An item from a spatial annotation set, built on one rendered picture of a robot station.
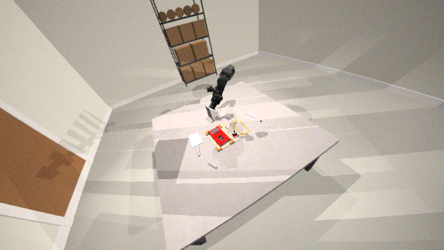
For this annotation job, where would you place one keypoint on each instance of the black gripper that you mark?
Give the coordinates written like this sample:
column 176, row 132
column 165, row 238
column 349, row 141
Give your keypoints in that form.
column 217, row 96

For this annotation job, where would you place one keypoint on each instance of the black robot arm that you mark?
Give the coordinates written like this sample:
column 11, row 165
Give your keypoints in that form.
column 225, row 75

